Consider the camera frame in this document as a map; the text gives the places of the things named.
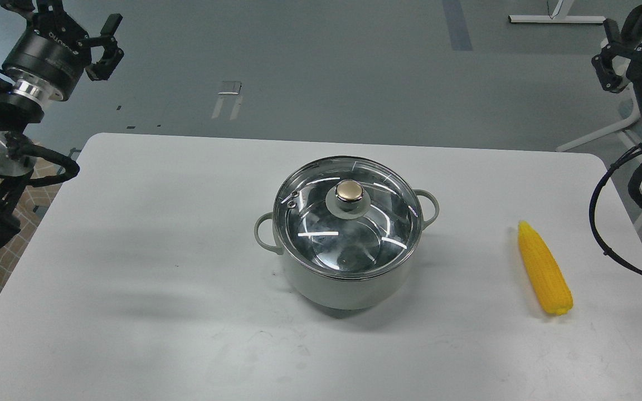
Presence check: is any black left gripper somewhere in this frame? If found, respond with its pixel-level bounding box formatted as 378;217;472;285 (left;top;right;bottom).
0;1;124;101

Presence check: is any yellow corn cob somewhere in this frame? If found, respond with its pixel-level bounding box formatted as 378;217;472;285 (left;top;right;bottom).
517;221;573;316

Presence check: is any glass lid with gold knob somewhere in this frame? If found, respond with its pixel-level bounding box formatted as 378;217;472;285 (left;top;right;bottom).
272;157;439;280

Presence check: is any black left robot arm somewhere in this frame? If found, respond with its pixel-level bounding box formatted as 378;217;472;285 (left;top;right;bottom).
0;1;124;249

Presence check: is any white desk frame leg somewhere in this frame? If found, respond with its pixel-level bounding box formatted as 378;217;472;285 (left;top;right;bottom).
507;1;606;25

